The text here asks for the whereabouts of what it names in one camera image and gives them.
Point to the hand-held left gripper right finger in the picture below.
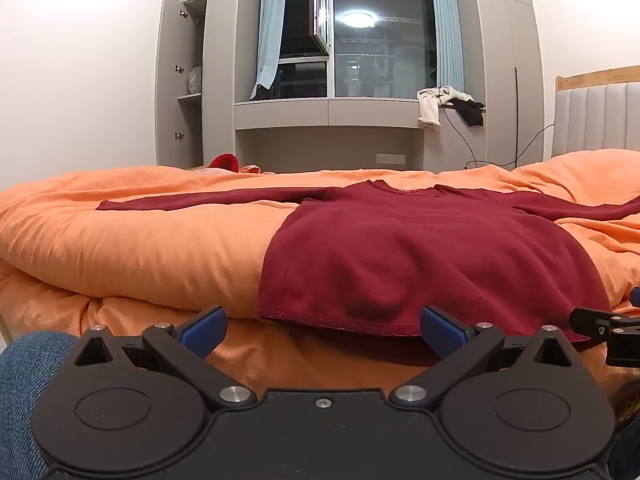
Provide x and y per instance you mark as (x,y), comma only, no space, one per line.
(442,334)

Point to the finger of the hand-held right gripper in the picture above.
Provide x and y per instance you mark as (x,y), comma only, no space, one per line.
(595,322)
(635,296)

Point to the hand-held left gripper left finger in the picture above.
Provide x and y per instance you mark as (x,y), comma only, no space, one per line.
(205,334)

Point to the dark red sweater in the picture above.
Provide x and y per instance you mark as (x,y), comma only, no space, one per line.
(400,260)

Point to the orange blanket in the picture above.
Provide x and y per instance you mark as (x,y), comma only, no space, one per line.
(150,250)

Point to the person's leg in blue jeans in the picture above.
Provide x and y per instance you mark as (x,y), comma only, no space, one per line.
(627,455)
(25,400)

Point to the pink patterned pillow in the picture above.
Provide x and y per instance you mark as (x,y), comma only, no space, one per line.
(212,172)

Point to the orange patterned cloth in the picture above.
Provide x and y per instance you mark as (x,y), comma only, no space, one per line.
(250,168)

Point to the red plush item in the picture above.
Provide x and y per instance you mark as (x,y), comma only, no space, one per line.
(225,161)

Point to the black garment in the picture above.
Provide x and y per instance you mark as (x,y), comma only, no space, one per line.
(472,115)

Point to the grey window sill cabinet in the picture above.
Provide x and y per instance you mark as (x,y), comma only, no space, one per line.
(325,112)

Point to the grey wardrobe door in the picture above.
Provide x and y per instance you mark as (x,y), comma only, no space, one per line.
(167,85)

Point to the clear plastic bag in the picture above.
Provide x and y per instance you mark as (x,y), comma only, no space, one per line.
(195,80)

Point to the grey closed wardrobe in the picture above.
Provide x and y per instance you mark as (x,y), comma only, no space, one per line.
(495,60)

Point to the grey wardrobe with open shelves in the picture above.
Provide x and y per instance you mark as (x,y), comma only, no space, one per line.
(220,60)

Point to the large glass window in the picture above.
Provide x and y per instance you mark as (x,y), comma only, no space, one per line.
(380,60)

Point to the light blue curtain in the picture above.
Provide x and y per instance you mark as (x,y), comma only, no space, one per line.
(447,35)
(270,35)

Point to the open window sash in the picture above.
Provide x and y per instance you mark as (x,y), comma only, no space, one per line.
(320,10)

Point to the white wall socket plate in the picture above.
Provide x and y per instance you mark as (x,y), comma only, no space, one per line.
(391,158)

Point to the padded headboard with wooden frame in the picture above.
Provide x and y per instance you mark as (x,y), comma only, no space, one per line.
(600,115)

